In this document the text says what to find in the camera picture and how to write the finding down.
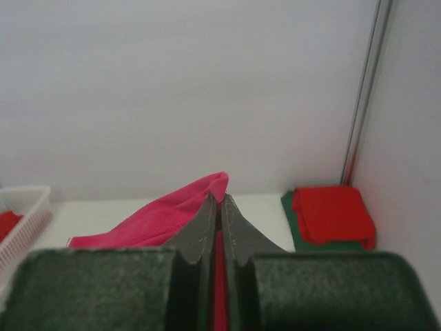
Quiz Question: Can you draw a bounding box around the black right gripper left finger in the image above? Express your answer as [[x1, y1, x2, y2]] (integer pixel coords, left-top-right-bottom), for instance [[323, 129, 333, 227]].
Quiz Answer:
[[1, 196, 217, 330]]

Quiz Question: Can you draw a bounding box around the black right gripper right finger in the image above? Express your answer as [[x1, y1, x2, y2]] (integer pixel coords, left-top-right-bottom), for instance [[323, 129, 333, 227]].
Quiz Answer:
[[220, 196, 440, 330]]

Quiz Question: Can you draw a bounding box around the pink t shirt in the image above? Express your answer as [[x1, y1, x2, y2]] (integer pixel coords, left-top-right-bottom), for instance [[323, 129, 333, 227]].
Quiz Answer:
[[67, 171, 230, 331]]

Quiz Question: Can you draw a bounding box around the folded green t shirt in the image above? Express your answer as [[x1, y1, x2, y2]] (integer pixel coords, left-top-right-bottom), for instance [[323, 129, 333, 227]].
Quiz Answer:
[[280, 190, 376, 252]]

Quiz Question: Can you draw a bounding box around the folded red t shirt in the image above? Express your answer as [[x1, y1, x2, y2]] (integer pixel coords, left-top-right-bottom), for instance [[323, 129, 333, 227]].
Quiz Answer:
[[291, 185, 376, 250]]

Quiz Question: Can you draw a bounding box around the white plastic laundry basket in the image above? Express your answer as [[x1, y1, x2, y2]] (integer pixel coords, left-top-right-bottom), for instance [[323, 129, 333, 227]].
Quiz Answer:
[[1, 185, 52, 292]]

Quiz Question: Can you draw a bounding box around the crumpled red t shirt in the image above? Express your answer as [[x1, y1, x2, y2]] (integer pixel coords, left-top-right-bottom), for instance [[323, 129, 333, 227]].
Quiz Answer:
[[0, 210, 23, 242]]

